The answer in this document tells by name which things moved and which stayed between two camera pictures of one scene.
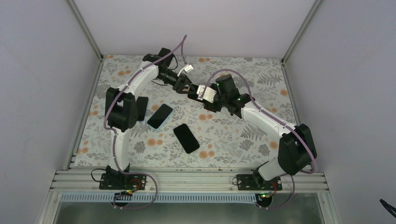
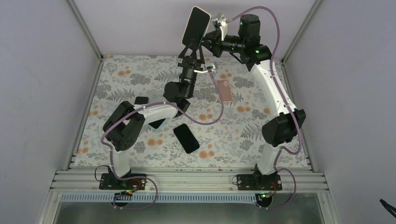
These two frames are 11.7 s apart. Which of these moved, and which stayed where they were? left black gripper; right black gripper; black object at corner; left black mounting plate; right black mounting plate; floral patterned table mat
Moved: left black gripper; right black gripper
Stayed: left black mounting plate; floral patterned table mat; right black mounting plate; black object at corner
